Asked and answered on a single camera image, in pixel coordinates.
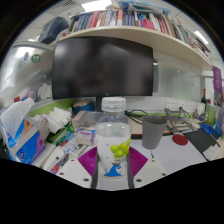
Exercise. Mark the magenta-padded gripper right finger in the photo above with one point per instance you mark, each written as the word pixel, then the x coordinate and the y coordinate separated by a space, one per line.
pixel 138 161

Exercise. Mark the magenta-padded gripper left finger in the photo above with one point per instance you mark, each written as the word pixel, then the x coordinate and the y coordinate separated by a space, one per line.
pixel 87 161

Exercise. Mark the clear printed water bottle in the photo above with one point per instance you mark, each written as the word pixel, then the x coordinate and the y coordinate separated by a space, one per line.
pixel 113 136

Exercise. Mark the grey ribbed cup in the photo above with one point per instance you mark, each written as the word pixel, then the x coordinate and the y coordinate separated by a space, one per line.
pixel 153 131

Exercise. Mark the white paper sheet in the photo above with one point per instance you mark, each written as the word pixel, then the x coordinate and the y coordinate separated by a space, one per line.
pixel 176 155

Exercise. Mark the clear plastic box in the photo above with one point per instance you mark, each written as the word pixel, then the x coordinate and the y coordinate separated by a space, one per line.
pixel 85 120

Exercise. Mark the flat round red coaster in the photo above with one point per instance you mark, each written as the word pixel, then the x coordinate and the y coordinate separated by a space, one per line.
pixel 180 139

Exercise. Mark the white paper napkins pile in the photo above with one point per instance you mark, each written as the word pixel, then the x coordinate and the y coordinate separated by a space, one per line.
pixel 55 118

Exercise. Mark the blue round container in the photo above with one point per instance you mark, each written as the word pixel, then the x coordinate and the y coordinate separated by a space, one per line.
pixel 83 106

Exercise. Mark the grey metal laptop stand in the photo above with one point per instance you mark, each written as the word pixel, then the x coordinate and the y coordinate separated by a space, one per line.
pixel 180 120

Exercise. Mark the blue tissue box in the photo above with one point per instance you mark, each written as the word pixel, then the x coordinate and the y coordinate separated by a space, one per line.
pixel 28 148

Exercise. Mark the black desk mat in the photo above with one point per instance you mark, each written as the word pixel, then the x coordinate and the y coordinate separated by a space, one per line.
pixel 203 140

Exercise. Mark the black computer monitor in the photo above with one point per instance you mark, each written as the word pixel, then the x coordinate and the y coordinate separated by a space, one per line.
pixel 100 66

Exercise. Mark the purple hanging banner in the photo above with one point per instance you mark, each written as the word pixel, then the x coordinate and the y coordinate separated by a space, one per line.
pixel 217 80

